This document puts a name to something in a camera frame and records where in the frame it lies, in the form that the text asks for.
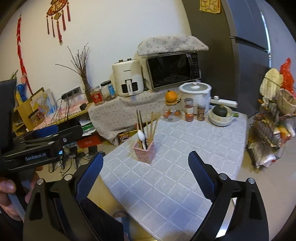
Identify floral microwave cover cloth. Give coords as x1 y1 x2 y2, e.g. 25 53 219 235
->
137 35 209 56

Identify white roll behind bowls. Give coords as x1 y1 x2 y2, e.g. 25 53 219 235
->
210 95 238 108

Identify white air fryer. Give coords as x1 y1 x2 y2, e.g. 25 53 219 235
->
112 59 144 97

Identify floral cabinet cover cloth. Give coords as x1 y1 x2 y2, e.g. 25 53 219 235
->
88 89 168 147

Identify glass jar with tangerines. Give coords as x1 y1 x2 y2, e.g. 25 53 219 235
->
163 100 182 123

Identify pink perforated utensil holder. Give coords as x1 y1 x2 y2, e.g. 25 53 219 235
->
133 141 156 164

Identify woven basket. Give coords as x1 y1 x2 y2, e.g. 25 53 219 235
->
276 88 296 115

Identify red plastic bag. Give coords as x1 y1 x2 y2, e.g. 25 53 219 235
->
280 58 295 96

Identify black microwave oven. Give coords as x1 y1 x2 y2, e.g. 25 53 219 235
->
140 52 201 90

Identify white rice cooker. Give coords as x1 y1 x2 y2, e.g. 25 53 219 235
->
179 82 212 115

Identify dark green pumpkin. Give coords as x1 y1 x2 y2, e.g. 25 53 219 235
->
212 105 228 117

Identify person's left hand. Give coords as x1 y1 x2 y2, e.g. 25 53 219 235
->
0 171 40 222

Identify blue label jar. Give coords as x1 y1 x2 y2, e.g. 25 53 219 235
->
100 80 116 101

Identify red label jar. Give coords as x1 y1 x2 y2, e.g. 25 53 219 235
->
91 86 105 106

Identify grey refrigerator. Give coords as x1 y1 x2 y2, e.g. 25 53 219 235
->
181 0 276 117

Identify red spice jar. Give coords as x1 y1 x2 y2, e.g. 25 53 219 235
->
184 98 194 122

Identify grey checked tablecloth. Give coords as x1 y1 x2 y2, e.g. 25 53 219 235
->
100 114 247 240

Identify black wire storage rack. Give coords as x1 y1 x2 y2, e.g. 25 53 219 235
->
246 77 295 169

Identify dried branches in vase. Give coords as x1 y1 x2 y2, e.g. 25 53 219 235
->
56 43 93 103

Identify orange tangerine on jar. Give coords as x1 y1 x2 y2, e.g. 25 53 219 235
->
165 90 178 103

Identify red hanging knot ornament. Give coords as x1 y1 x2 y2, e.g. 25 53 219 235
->
46 0 71 45

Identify stack of white bowls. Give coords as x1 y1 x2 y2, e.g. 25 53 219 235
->
208 106 234 127

